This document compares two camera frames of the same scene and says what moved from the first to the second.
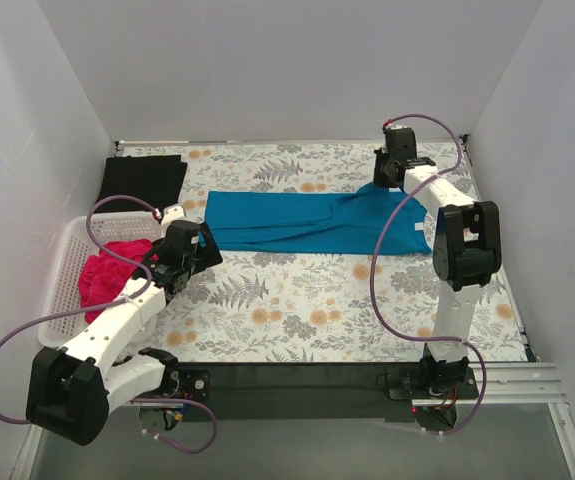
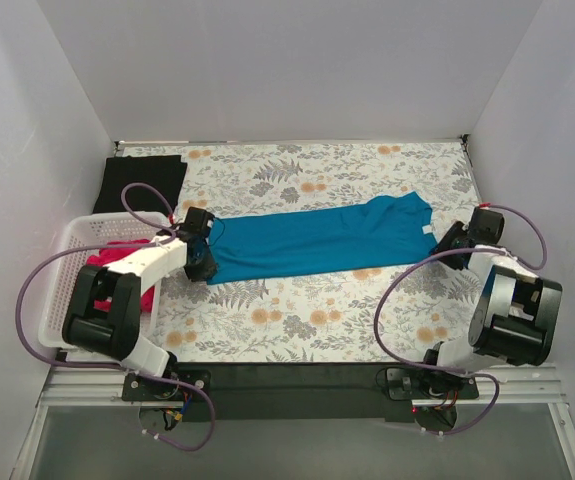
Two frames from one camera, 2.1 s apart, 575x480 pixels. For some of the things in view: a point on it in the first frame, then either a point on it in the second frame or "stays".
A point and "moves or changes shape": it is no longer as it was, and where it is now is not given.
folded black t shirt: x=156 y=179 stays
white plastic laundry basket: x=62 y=317 stays
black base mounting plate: x=237 y=390 stays
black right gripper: x=384 y=173 → x=449 y=245
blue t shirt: x=353 y=222 moves or changes shape
